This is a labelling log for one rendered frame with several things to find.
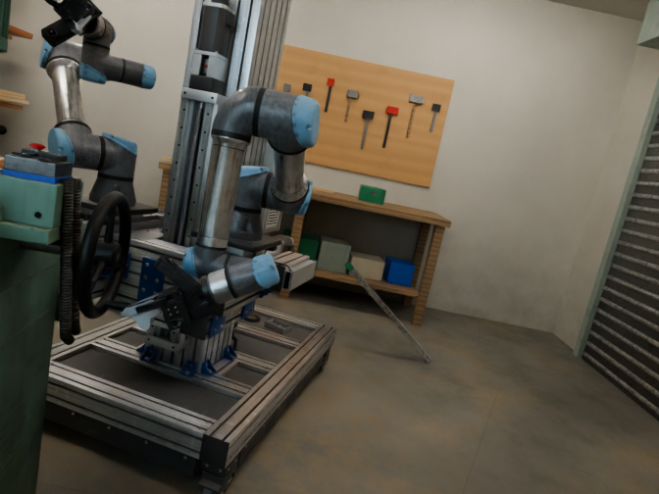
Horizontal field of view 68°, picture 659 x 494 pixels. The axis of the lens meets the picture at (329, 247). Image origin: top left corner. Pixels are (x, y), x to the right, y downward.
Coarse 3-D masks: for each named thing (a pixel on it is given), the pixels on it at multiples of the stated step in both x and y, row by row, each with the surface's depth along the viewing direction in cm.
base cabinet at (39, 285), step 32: (32, 288) 117; (0, 320) 104; (32, 320) 120; (0, 352) 106; (32, 352) 123; (0, 384) 109; (32, 384) 126; (0, 416) 111; (32, 416) 130; (0, 448) 114; (32, 448) 134; (0, 480) 118; (32, 480) 139
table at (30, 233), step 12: (0, 216) 96; (0, 228) 96; (12, 228) 96; (24, 228) 96; (36, 228) 97; (48, 228) 99; (60, 228) 103; (24, 240) 97; (36, 240) 97; (48, 240) 98
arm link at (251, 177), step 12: (252, 168) 152; (264, 168) 154; (240, 180) 152; (252, 180) 152; (264, 180) 153; (240, 192) 153; (252, 192) 153; (264, 192) 152; (240, 204) 153; (252, 204) 154; (264, 204) 155
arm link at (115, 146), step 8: (104, 136) 164; (112, 136) 164; (104, 144) 162; (112, 144) 163; (120, 144) 164; (128, 144) 165; (136, 144) 170; (104, 152) 161; (112, 152) 163; (120, 152) 164; (128, 152) 166; (136, 152) 171; (104, 160) 162; (112, 160) 163; (120, 160) 165; (128, 160) 167; (104, 168) 164; (112, 168) 165; (120, 168) 166; (128, 168) 168; (120, 176) 166; (128, 176) 169
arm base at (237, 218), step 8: (240, 208) 153; (232, 216) 154; (240, 216) 154; (248, 216) 154; (256, 216) 157; (232, 224) 153; (240, 224) 153; (248, 224) 155; (256, 224) 156; (232, 232) 153; (240, 232) 153; (248, 232) 154; (256, 232) 156; (248, 240) 155; (256, 240) 157
